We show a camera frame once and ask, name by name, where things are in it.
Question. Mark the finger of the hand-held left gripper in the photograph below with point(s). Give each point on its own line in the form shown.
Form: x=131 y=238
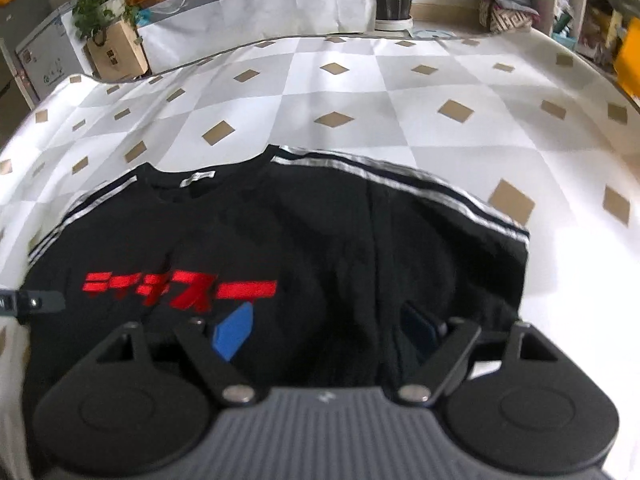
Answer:
x=40 y=302

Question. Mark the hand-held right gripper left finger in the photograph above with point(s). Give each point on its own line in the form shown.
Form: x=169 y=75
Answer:
x=232 y=330

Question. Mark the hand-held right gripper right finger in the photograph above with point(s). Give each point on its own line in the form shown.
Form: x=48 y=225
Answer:
x=420 y=330

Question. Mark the black t-shirt with red print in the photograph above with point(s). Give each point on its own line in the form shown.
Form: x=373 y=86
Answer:
x=325 y=240

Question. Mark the grey white checkered tablecloth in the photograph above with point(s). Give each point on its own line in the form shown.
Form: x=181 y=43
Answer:
x=400 y=110

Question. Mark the white chest freezer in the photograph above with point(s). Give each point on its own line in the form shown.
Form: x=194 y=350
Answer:
x=50 y=55

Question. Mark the cardboard box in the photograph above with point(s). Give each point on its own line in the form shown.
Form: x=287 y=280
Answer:
x=117 y=52

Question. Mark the round white blue disc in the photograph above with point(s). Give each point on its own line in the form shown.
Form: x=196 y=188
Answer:
x=432 y=34

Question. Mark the green ivy plant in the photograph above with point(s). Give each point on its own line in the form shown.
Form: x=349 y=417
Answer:
x=100 y=0

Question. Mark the patterned storage basket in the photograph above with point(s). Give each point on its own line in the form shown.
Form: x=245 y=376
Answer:
x=507 y=20

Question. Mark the side table with grey cloth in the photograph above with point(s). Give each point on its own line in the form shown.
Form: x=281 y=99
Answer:
x=275 y=10

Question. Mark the yellow plastic chair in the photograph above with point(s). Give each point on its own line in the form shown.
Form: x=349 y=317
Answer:
x=630 y=60

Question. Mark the white shelf unit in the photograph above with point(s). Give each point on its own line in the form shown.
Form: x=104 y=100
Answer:
x=580 y=5

